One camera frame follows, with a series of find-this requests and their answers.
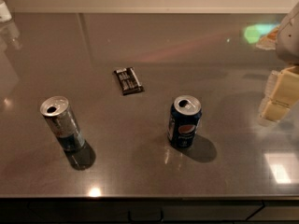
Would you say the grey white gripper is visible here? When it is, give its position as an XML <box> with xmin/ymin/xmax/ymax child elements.
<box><xmin>260</xmin><ymin>2</ymin><xmax>299</xmax><ymax>122</ymax></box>

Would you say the blue pepsi can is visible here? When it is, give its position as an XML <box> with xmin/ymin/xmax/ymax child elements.
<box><xmin>168</xmin><ymin>95</ymin><xmax>202</xmax><ymax>148</ymax></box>

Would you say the tall silver energy drink can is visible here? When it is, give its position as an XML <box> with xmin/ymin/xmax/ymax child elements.
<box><xmin>40</xmin><ymin>96</ymin><xmax>85</xmax><ymax>152</ymax></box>

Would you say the black snack bar wrapper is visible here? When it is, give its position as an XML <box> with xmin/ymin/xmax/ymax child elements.
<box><xmin>114</xmin><ymin>67</ymin><xmax>144</xmax><ymax>95</ymax></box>

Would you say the white object at table corner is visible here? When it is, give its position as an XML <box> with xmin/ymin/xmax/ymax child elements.
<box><xmin>0</xmin><ymin>0</ymin><xmax>12</xmax><ymax>22</ymax></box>

